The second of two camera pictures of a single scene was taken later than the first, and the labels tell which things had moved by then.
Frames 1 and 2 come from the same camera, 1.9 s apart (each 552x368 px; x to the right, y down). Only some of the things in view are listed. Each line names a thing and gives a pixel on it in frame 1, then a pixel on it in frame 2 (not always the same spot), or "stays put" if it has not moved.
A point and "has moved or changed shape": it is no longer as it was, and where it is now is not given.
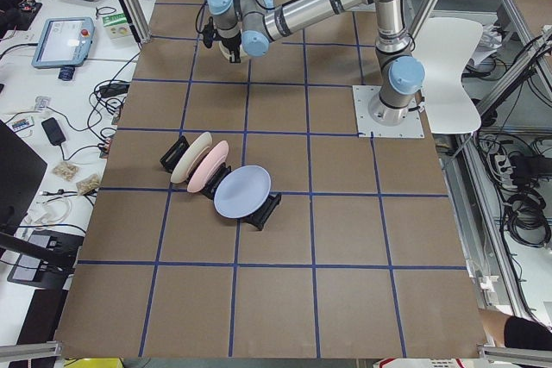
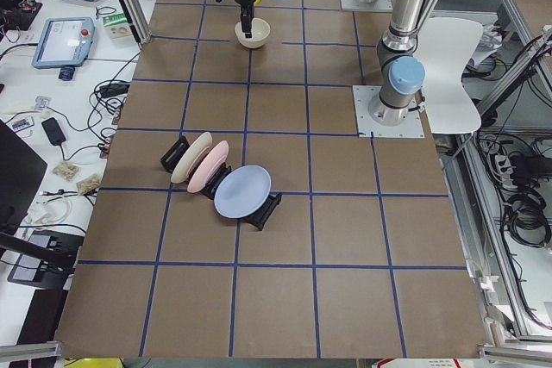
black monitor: (21, 170) stays put
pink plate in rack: (215, 157) stays put
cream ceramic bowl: (226, 52) has moved or changed shape
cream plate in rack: (193, 151) stays put
